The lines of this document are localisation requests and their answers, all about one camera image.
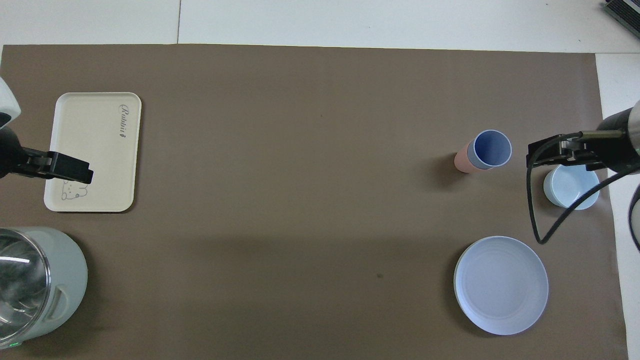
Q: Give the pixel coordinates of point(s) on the brown paper table mat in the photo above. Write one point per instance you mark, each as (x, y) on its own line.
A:
(300, 200)

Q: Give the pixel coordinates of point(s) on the dark grey ribbed device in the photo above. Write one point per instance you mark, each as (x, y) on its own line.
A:
(625, 15)

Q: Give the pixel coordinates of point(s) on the glass pot lid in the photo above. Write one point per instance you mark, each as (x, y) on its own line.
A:
(22, 285)

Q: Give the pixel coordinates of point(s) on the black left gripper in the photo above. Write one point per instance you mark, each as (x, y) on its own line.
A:
(10, 155)

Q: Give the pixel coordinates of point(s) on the blue ribbed cup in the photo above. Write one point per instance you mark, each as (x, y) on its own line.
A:
(492, 147)

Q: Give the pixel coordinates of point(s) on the cream tray with rabbit print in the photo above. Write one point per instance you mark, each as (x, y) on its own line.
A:
(90, 135)

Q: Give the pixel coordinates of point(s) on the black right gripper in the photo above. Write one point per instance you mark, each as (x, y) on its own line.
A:
(615, 150)

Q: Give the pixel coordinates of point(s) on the light blue bowl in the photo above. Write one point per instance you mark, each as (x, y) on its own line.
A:
(570, 187)

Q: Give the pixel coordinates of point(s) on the pale green electric pot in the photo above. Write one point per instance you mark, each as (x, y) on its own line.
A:
(70, 280)

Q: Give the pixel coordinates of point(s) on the pink cup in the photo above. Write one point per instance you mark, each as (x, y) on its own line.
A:
(462, 160)

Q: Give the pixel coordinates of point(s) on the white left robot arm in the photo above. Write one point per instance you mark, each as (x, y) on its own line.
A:
(7, 102)

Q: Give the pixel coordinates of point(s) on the light blue plate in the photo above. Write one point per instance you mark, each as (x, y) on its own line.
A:
(500, 285)

